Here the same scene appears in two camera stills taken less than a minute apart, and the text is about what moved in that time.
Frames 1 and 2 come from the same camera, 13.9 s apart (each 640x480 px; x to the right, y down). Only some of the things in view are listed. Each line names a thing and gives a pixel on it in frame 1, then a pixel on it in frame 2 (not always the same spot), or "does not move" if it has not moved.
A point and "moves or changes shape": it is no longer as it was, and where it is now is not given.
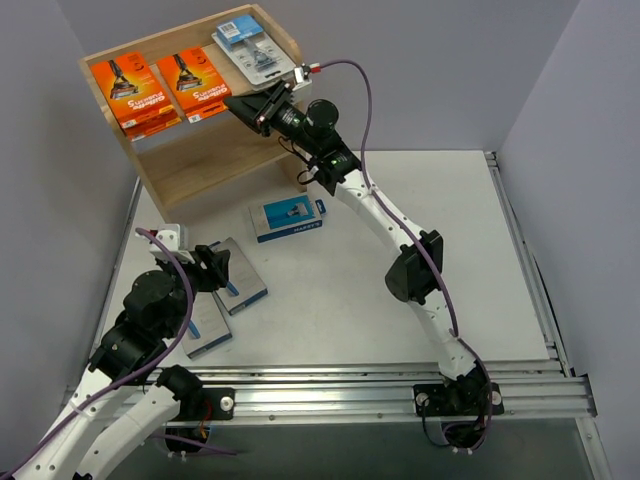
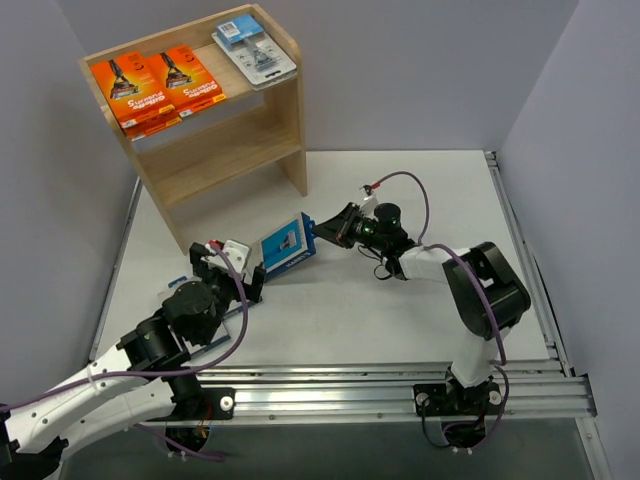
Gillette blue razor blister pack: (262, 62) does not move
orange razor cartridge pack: (197, 84) moves or changes shape
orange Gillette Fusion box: (137, 94) does not move
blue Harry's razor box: (285, 217) → (289, 245)
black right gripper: (271, 108) → (347, 230)
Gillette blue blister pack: (252, 53) does not move
